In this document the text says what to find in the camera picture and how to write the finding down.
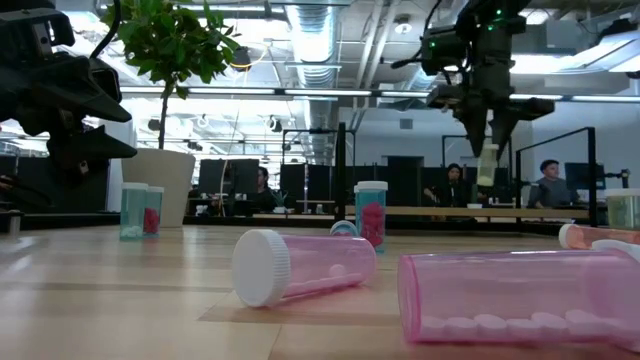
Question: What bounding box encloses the black computer monitor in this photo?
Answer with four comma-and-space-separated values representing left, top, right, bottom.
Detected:
198, 158, 261, 197
564, 162, 606, 191

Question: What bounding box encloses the black ceiling spotlight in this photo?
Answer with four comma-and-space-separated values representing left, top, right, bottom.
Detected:
230, 45, 253, 71

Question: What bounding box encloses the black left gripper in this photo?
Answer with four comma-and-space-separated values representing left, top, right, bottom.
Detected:
0, 52, 139, 189

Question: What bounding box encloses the teal bottle with red pills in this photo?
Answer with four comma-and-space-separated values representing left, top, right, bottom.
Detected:
143, 186, 165, 238

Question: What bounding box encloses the blue bottle with red pills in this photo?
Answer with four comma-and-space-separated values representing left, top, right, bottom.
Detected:
355, 180, 389, 253

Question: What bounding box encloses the wooden shelf board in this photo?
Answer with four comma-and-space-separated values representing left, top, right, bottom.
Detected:
344, 204, 591, 221

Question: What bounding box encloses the black camera cable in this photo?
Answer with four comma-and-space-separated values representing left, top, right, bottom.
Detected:
88, 0, 124, 62

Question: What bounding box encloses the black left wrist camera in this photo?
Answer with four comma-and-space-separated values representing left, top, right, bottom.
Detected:
89, 57, 122, 104

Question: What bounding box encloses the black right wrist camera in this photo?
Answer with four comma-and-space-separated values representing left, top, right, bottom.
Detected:
421, 24, 469, 76

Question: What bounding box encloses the silver ventilation duct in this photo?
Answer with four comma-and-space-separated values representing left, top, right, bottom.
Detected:
282, 0, 351, 166

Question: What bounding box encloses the person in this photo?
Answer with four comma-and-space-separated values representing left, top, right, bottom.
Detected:
424, 162, 474, 209
527, 158, 576, 210
252, 166, 276, 214

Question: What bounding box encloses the orange medicine bottle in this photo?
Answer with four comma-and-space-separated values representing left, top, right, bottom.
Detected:
558, 223, 640, 251

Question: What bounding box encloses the yellow medicine bottle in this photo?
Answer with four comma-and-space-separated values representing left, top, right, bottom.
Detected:
476, 143, 500, 188
604, 188, 640, 231

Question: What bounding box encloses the pink medicine bottle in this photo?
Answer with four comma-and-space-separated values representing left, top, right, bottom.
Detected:
397, 238, 640, 354
231, 228, 378, 309

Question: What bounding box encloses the green leafy potted tree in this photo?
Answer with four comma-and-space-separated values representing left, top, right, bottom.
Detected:
101, 0, 242, 151

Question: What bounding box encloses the magenta tube centre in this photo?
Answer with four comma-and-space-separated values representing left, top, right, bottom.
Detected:
329, 219, 360, 238

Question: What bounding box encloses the long white light strip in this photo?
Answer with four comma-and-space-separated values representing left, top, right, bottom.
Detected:
119, 85, 640, 104

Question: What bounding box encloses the teal bottle with white pills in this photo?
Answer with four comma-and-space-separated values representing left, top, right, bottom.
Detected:
119, 182, 150, 241

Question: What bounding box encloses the black background rig frame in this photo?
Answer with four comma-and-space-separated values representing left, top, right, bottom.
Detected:
441, 133, 471, 169
281, 128, 357, 167

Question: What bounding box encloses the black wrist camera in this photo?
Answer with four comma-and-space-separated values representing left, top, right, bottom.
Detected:
89, 57, 122, 104
421, 24, 469, 76

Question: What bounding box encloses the small green succulent plant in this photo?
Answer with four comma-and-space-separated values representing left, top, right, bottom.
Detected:
271, 189, 290, 214

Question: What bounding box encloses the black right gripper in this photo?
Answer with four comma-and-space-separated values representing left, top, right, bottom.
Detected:
427, 29, 556, 162

